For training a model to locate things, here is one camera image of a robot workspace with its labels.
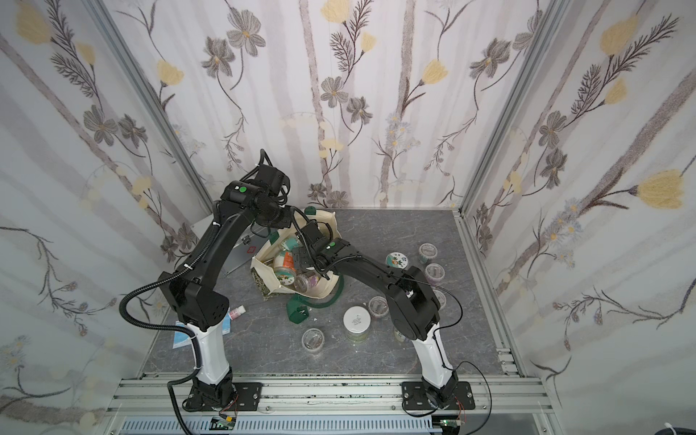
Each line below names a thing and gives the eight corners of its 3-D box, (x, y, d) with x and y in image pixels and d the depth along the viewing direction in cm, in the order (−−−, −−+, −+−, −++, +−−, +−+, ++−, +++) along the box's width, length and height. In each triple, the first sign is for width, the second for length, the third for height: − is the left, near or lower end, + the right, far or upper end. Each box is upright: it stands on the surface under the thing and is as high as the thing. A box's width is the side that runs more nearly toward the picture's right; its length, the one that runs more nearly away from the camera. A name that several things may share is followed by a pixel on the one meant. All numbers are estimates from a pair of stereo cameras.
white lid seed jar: (343, 343, 86) (342, 331, 78) (344, 318, 91) (343, 305, 83) (369, 343, 86) (371, 332, 78) (368, 318, 91) (370, 305, 83)
